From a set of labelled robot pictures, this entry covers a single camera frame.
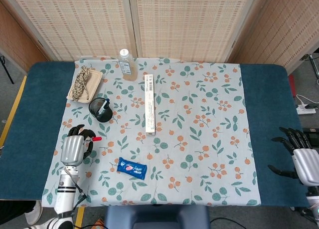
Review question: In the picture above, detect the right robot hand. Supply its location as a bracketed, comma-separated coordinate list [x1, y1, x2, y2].
[268, 127, 319, 187]

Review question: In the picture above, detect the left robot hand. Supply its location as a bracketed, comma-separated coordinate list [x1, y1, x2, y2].
[60, 124, 97, 166]

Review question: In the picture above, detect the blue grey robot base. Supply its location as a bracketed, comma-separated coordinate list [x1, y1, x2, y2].
[104, 204, 211, 229]

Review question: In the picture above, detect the black round cup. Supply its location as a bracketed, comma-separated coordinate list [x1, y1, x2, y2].
[88, 97, 113, 123]

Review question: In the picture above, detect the white marker with blue cap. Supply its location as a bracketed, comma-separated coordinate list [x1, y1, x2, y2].
[98, 98, 110, 115]

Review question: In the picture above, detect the black device on floor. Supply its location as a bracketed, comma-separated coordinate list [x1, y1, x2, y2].
[303, 128, 319, 146]

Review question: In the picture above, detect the white power strip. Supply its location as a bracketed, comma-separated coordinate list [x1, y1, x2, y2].
[296, 104, 317, 115]

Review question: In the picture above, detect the dark blue table cover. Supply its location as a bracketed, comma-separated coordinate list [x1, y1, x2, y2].
[0, 61, 310, 208]

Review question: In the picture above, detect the blue snack packet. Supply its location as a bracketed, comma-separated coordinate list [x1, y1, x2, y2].
[116, 157, 148, 181]

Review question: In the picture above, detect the beige paper tray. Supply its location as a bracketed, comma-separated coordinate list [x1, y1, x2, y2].
[66, 68, 103, 104]

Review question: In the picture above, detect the white shoe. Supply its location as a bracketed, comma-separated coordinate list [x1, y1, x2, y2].
[24, 200, 43, 226]

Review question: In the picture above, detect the red object on floor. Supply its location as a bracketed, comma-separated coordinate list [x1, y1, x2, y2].
[288, 74, 297, 98]

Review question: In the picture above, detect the long white cardboard box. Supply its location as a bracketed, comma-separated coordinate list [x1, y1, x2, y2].
[144, 74, 157, 137]

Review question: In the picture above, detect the clear plastic bottle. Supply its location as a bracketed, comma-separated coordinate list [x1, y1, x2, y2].
[118, 48, 139, 81]

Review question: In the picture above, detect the floral tablecloth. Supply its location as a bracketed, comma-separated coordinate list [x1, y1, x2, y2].
[41, 56, 262, 207]

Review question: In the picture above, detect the black metal stand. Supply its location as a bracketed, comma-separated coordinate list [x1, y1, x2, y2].
[0, 54, 15, 85]

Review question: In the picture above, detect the woven folding screen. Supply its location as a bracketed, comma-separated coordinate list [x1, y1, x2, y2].
[0, 0, 319, 75]

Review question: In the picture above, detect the white power cable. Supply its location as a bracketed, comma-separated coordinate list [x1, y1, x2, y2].
[295, 94, 317, 107]

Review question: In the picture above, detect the coiled braided rope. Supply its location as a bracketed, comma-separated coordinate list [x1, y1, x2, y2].
[71, 65, 93, 101]

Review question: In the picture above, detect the metal frame with wheel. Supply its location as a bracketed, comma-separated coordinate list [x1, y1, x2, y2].
[300, 53, 319, 85]

